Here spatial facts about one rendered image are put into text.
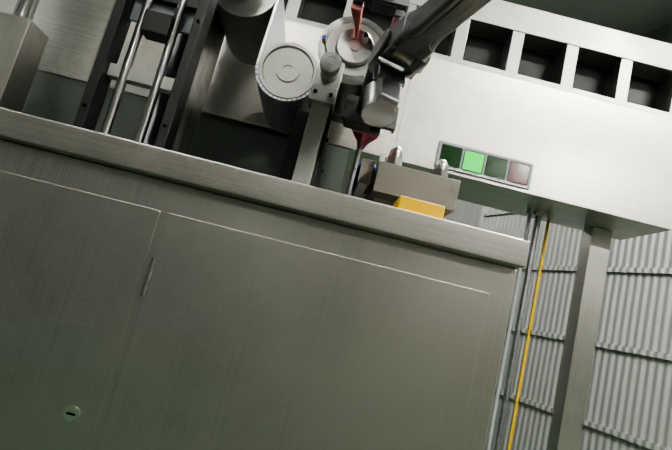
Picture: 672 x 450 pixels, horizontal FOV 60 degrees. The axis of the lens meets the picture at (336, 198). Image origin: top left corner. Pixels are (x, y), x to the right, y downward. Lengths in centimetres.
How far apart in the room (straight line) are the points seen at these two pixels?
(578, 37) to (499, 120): 33
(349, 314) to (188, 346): 23
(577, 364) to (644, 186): 51
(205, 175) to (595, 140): 112
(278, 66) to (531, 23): 80
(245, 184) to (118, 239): 20
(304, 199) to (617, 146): 106
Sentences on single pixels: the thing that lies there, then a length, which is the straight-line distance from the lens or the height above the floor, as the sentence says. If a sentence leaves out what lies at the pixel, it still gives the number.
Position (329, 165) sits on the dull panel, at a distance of 148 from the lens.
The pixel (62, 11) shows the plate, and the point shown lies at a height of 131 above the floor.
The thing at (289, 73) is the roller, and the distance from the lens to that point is 120.
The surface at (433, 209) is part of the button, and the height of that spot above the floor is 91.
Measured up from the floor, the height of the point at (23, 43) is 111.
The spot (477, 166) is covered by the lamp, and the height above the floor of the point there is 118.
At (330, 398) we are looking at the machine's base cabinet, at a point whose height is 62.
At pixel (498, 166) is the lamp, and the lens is 155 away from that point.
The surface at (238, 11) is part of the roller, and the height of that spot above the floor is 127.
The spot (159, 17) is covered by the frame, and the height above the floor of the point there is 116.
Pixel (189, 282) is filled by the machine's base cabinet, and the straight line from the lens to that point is 86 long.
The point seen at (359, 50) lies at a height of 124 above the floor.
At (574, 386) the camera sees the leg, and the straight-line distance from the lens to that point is 177.
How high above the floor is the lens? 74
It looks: 11 degrees up
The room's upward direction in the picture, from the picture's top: 14 degrees clockwise
